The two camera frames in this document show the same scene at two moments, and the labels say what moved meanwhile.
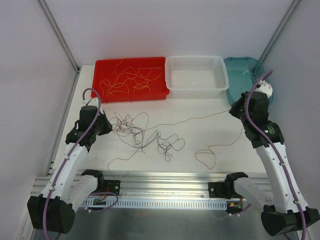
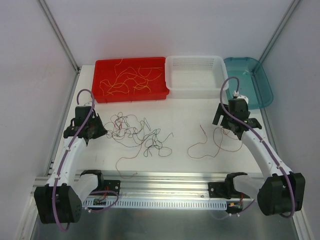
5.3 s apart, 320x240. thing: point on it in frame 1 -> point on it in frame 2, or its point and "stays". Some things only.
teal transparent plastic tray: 244,73 stays
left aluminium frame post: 60,36 stays
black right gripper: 236,110 -> 222,120
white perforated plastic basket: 192,76 stays
